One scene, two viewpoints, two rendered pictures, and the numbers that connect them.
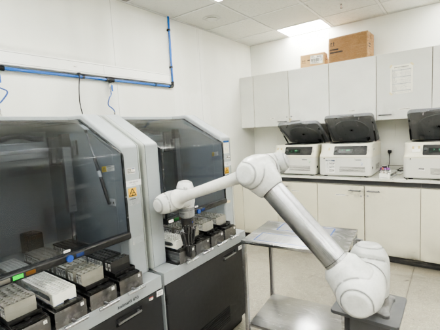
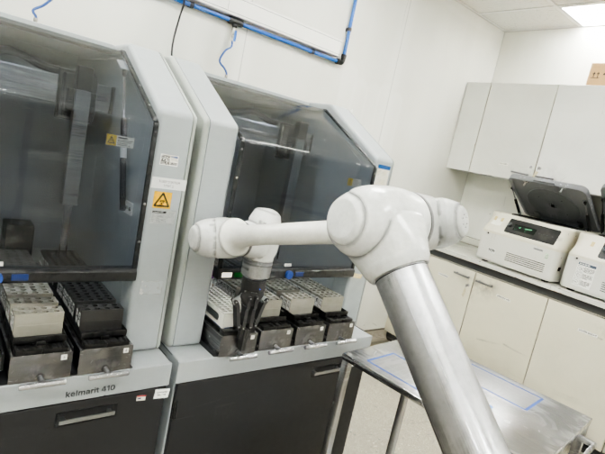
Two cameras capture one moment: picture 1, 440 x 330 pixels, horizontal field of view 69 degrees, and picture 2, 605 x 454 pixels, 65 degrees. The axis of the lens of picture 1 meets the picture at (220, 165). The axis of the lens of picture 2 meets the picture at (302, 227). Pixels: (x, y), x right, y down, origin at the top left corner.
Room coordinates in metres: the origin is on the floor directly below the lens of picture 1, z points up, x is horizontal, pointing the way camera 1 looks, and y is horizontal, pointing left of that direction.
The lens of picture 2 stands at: (0.47, -0.22, 1.41)
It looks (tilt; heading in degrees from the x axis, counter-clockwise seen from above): 9 degrees down; 13
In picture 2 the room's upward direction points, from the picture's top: 12 degrees clockwise
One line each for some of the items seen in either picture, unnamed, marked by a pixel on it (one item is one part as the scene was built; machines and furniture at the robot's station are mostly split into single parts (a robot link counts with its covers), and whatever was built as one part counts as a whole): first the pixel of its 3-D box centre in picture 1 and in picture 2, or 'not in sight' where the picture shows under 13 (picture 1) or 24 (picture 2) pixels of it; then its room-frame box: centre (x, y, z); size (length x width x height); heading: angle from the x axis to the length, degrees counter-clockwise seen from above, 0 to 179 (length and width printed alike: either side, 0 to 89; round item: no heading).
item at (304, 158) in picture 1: (302, 146); (544, 227); (4.10, -1.07, 1.22); 0.62 x 0.56 x 0.64; 142
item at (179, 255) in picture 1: (150, 244); (194, 304); (2.01, 0.48, 0.78); 0.73 x 0.14 x 0.09; 54
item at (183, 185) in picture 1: (184, 194); (259, 233); (1.80, 0.21, 1.14); 0.13 x 0.11 x 0.16; 148
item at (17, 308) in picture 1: (19, 307); not in sight; (1.18, 0.80, 0.85); 0.12 x 0.02 x 0.06; 144
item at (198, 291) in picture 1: (154, 226); (223, 276); (2.31, 0.51, 0.81); 1.06 x 0.84 x 1.62; 54
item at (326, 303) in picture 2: (220, 220); (330, 303); (2.24, 0.02, 0.85); 0.12 x 0.02 x 0.06; 143
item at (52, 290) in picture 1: (48, 288); not in sight; (1.36, 0.79, 0.83); 0.30 x 0.10 x 0.06; 54
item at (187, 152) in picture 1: (169, 164); (269, 177); (2.20, 0.35, 1.28); 0.61 x 0.51 x 0.63; 144
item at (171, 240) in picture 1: (164, 239); (214, 304); (1.93, 0.37, 0.83); 0.30 x 0.10 x 0.06; 54
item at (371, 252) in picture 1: (368, 268); not in sight; (1.32, -0.61, 0.87); 0.18 x 0.16 x 0.22; 148
